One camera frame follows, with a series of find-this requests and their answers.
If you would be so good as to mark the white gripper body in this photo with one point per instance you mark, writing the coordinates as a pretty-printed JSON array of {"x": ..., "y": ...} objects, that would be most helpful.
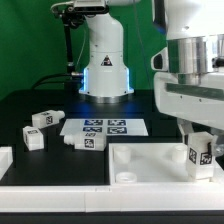
[{"x": 203, "y": 104}]

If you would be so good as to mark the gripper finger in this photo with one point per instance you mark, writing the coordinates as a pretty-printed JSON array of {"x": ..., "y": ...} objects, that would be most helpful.
[{"x": 185, "y": 128}]

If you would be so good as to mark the white square tabletop part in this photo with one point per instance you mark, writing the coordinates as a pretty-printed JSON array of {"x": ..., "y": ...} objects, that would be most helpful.
[{"x": 146, "y": 164}]

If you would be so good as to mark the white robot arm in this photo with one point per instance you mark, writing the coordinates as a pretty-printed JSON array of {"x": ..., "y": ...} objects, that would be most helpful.
[{"x": 189, "y": 70}]

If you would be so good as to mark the white tag sheet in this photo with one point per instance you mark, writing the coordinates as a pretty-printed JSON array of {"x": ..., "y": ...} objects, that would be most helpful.
[{"x": 111, "y": 127}]

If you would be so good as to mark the white U-shaped fence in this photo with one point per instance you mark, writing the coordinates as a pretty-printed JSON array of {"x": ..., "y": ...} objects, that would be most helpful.
[{"x": 117, "y": 197}]

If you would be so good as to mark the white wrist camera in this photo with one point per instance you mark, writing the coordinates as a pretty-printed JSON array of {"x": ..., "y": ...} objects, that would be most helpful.
[{"x": 159, "y": 62}]

